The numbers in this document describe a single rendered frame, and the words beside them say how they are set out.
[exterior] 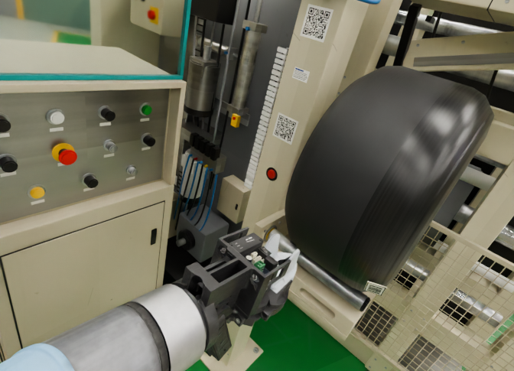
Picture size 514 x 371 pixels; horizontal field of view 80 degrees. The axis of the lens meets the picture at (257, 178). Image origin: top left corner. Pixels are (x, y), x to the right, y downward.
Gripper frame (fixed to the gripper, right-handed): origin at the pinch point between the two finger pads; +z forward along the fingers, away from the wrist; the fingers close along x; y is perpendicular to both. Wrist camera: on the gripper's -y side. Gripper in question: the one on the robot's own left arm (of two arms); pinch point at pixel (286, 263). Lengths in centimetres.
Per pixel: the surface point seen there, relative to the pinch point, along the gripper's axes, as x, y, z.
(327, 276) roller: 1.3, -23.5, 38.5
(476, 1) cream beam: 5, 53, 62
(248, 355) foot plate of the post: 23, -111, 69
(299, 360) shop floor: 4, -109, 88
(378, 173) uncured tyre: -1.0, 12.9, 23.0
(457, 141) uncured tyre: -9.4, 23.1, 30.6
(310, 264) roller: 7.2, -23.7, 38.4
